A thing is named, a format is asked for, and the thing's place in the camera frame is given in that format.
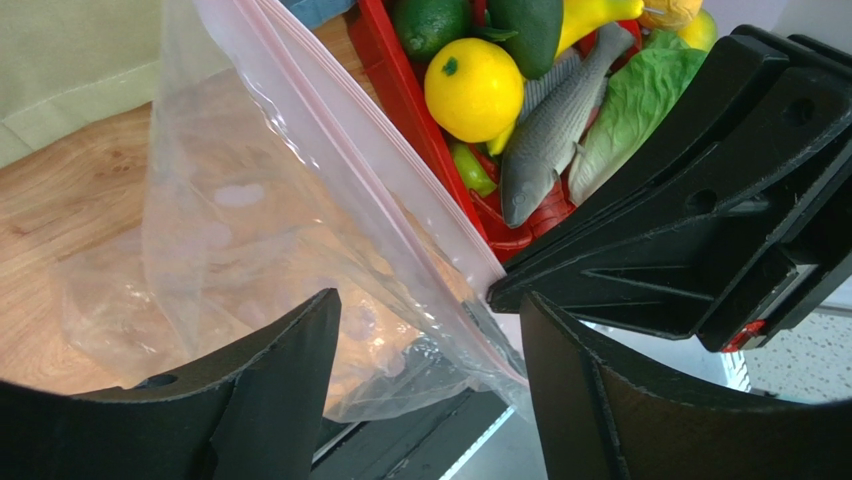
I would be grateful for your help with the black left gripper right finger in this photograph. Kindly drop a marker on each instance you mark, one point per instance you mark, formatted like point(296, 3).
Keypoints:
point(606, 411)

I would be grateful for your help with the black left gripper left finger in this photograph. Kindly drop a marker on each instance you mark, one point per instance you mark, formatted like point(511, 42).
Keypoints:
point(249, 410)

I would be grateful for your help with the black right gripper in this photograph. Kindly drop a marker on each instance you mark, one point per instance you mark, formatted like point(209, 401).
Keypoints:
point(731, 222)

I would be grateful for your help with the green toy lettuce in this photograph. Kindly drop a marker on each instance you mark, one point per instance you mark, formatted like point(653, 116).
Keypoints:
point(638, 98)

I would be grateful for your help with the clear zip top bag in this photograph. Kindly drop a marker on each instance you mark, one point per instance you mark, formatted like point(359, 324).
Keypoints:
point(271, 176)

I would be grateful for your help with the grey toy fish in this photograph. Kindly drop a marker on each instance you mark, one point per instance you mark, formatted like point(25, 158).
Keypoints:
point(549, 138)

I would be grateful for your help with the yellow toy banana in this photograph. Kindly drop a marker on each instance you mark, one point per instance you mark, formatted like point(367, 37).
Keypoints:
point(581, 18)

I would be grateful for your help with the red toy lobster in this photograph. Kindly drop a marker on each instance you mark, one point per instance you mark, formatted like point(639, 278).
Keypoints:
point(526, 220)

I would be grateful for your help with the red plastic tray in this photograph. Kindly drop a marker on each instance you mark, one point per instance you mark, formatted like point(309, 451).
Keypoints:
point(398, 85)

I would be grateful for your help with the dark green toy avocado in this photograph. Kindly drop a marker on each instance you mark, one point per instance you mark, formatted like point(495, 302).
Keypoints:
point(537, 24)

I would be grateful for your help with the yellow toy lemon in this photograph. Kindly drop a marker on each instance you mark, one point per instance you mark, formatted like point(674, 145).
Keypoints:
point(473, 89)

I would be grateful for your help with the green toy lime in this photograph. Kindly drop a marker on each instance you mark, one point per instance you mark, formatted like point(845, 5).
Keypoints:
point(424, 27)

